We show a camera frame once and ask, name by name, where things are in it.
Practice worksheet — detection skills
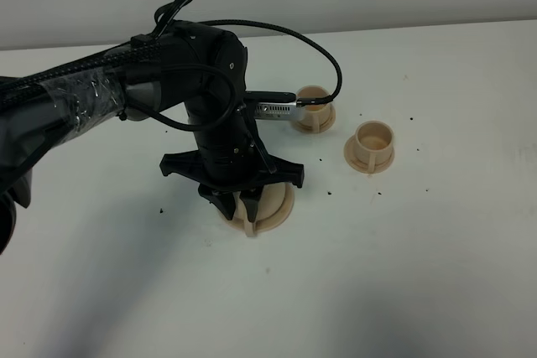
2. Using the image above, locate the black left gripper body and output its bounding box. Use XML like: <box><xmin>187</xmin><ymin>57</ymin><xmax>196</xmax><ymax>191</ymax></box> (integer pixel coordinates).
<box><xmin>160</xmin><ymin>104</ymin><xmax>304</xmax><ymax>197</ymax></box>

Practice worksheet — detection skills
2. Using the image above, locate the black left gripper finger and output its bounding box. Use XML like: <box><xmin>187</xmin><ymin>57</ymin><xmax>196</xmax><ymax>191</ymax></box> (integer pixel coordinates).
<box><xmin>198</xmin><ymin>184</ymin><xmax>237</xmax><ymax>221</ymax></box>
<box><xmin>239</xmin><ymin>188</ymin><xmax>261</xmax><ymax>223</ymax></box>

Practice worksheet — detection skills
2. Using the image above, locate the beige teapot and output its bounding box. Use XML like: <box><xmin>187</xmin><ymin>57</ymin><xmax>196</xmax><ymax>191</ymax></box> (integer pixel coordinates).
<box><xmin>217</xmin><ymin>181</ymin><xmax>287</xmax><ymax>238</ymax></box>

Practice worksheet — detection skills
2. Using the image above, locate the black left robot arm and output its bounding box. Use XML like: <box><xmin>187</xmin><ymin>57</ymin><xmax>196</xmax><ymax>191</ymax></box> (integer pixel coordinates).
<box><xmin>1</xmin><ymin>21</ymin><xmax>305</xmax><ymax>246</ymax></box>

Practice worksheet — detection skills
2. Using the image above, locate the beige teapot saucer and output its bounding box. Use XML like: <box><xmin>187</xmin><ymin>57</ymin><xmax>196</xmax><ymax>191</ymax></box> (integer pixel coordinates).
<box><xmin>218</xmin><ymin>184</ymin><xmax>295</xmax><ymax>233</ymax></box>

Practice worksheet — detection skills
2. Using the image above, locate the beige far cup saucer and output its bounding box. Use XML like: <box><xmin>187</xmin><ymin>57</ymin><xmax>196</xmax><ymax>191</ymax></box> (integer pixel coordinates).
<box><xmin>291</xmin><ymin>104</ymin><xmax>336</xmax><ymax>134</ymax></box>

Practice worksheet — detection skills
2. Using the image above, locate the beige cup saucer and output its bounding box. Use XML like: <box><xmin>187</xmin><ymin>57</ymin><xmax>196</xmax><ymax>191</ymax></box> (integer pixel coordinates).
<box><xmin>291</xmin><ymin>104</ymin><xmax>336</xmax><ymax>134</ymax></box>
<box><xmin>343</xmin><ymin>137</ymin><xmax>395</xmax><ymax>174</ymax></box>

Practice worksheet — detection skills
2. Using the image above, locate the beige far teacup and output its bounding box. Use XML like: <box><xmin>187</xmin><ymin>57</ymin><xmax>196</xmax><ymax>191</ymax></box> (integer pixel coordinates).
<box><xmin>291</xmin><ymin>86</ymin><xmax>336</xmax><ymax>133</ymax></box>

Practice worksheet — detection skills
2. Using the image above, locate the beige teacup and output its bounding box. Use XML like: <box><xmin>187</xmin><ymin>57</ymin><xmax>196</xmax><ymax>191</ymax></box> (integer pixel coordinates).
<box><xmin>291</xmin><ymin>86</ymin><xmax>336</xmax><ymax>133</ymax></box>
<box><xmin>354</xmin><ymin>121</ymin><xmax>394</xmax><ymax>174</ymax></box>

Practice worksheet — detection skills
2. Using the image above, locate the beige near cup saucer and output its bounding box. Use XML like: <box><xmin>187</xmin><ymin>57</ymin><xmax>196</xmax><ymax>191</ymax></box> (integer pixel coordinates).
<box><xmin>343</xmin><ymin>137</ymin><xmax>395</xmax><ymax>174</ymax></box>

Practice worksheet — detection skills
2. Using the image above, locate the beige near teacup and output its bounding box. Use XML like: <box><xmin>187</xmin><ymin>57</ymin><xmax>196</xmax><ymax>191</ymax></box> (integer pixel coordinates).
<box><xmin>354</xmin><ymin>121</ymin><xmax>394</xmax><ymax>174</ymax></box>

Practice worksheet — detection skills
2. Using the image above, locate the black braided camera cable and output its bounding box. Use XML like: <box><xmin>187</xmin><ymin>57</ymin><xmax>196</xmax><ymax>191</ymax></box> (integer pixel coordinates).
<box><xmin>199</xmin><ymin>18</ymin><xmax>343</xmax><ymax>106</ymax></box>

